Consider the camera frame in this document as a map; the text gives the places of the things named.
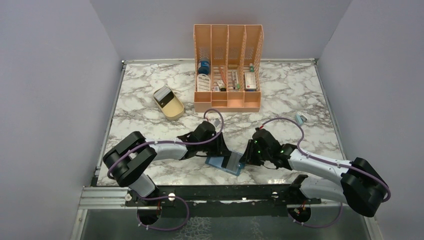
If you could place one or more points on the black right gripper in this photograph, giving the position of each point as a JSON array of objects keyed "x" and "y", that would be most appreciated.
[{"x": 248, "y": 157}]

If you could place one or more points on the white red box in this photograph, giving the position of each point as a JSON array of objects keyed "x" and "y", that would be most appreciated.
[{"x": 250, "y": 82}]

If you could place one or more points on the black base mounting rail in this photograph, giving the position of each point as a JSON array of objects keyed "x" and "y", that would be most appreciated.
[{"x": 179, "y": 201}]

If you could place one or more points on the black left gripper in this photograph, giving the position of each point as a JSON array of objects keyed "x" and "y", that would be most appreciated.
[{"x": 220, "y": 149}]

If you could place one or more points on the teal leather card holder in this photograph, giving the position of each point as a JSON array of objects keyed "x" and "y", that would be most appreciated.
[{"x": 220, "y": 163}]

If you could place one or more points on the pens in organizer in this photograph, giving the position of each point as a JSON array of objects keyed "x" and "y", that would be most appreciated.
[{"x": 235, "y": 80}]

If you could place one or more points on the small white red packet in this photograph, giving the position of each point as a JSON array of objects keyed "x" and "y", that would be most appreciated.
[{"x": 216, "y": 89}]

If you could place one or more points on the light blue small clip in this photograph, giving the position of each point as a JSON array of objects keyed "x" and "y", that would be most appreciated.
[{"x": 300, "y": 118}]

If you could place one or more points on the silver credit card in tray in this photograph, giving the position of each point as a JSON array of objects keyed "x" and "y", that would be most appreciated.
[{"x": 161, "y": 93}]

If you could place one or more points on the white rounded label card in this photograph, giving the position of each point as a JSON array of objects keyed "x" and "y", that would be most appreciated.
[{"x": 203, "y": 83}]

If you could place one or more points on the orange desk file organizer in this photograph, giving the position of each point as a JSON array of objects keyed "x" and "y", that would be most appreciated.
[{"x": 228, "y": 47}]

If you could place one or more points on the blue tape roll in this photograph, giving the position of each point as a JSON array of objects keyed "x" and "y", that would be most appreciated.
[{"x": 204, "y": 67}]

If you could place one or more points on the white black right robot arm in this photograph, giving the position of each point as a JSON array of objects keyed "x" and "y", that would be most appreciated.
[{"x": 355, "y": 183}]

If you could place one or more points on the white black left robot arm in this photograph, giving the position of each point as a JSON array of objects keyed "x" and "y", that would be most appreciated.
[{"x": 128, "y": 160}]

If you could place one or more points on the beige oval tray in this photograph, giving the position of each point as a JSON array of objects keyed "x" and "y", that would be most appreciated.
[{"x": 171, "y": 106}]

